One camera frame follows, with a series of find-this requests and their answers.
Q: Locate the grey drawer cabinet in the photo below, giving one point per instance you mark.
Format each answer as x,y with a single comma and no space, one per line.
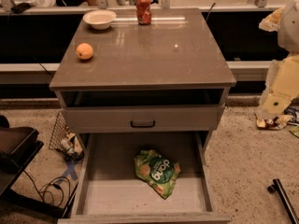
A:
173,61

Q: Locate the green rice chip bag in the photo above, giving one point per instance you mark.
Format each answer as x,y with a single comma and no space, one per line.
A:
157,170

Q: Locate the snack wrappers on floor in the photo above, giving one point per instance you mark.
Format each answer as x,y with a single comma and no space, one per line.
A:
289,117

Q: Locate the wire basket with trash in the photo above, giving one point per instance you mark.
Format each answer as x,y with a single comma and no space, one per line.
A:
64,142

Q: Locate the white bowl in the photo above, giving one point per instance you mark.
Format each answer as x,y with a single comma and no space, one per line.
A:
99,19

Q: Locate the black bar on floor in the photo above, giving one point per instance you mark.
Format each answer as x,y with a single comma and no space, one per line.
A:
276,186

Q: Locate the open bottom drawer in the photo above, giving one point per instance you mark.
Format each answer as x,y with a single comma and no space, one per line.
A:
109,192

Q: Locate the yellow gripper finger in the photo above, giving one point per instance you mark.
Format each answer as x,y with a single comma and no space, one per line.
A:
271,23
282,86

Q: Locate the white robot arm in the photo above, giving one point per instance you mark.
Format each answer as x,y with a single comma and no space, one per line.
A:
288,35

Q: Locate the orange soda can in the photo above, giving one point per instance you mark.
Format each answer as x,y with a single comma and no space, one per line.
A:
143,12

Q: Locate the orange fruit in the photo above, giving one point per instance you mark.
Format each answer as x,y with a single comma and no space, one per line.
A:
84,51

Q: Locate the black tray stand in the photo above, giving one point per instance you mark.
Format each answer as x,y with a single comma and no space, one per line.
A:
18,147

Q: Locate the closed drawer with black handle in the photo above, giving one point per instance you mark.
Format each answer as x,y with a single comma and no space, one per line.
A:
133,119

